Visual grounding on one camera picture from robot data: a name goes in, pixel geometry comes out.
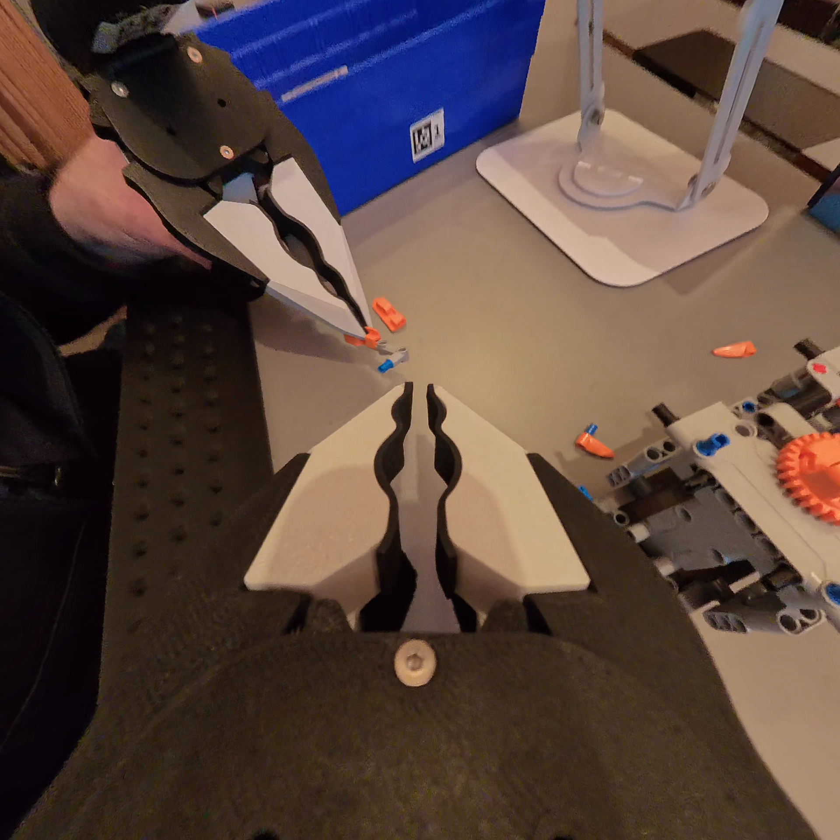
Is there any grey technic brick model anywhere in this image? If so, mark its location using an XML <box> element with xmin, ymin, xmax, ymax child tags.
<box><xmin>577</xmin><ymin>339</ymin><xmax>840</xmax><ymax>637</ymax></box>

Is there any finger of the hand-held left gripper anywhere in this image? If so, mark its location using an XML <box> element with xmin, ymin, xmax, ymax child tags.
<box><xmin>261</xmin><ymin>156</ymin><xmax>375</xmax><ymax>328</ymax></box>
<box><xmin>202</xmin><ymin>196</ymin><xmax>368</xmax><ymax>341</ymax></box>

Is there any person's left forearm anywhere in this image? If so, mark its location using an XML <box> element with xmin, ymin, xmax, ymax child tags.
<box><xmin>0</xmin><ymin>157</ymin><xmax>266</xmax><ymax>345</ymax></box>

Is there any white book stand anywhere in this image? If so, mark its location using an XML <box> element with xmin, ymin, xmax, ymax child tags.
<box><xmin>475</xmin><ymin>0</ymin><xmax>790</xmax><ymax>288</ymax></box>

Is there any black perforated pad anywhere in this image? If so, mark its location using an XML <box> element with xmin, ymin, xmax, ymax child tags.
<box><xmin>98</xmin><ymin>305</ymin><xmax>274</xmax><ymax>710</ymax></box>

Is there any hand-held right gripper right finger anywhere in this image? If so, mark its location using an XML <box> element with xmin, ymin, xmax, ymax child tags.
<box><xmin>427</xmin><ymin>383</ymin><xmax>592</xmax><ymax>631</ymax></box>

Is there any person's left hand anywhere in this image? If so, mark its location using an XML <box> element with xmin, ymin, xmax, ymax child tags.
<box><xmin>49</xmin><ymin>138</ymin><xmax>212</xmax><ymax>270</ymax></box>

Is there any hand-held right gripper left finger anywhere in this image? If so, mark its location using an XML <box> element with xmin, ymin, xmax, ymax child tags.
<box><xmin>243</xmin><ymin>382</ymin><xmax>418</xmax><ymax>631</ymax></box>

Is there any oak wooden post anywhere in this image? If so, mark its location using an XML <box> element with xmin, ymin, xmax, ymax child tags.
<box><xmin>0</xmin><ymin>0</ymin><xmax>93</xmax><ymax>173</ymax></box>

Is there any blue plastic bin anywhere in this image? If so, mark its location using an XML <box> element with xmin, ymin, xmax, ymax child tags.
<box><xmin>177</xmin><ymin>0</ymin><xmax>547</xmax><ymax>218</ymax></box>

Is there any dark printed toy box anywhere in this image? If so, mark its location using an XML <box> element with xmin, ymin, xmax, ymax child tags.
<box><xmin>806</xmin><ymin>164</ymin><xmax>840</xmax><ymax>235</ymax></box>

